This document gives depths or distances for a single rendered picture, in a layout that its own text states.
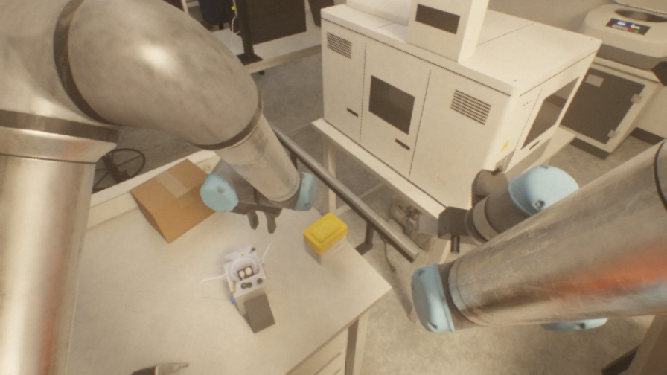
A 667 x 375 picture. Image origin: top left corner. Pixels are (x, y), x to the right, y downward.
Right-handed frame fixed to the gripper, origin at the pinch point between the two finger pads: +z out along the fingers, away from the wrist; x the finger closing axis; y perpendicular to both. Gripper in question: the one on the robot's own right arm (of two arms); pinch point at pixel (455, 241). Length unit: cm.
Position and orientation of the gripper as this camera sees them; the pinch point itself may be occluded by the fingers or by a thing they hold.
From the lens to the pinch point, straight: 73.8
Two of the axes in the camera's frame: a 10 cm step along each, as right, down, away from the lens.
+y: -1.8, 8.9, -4.2
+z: -0.6, 4.1, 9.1
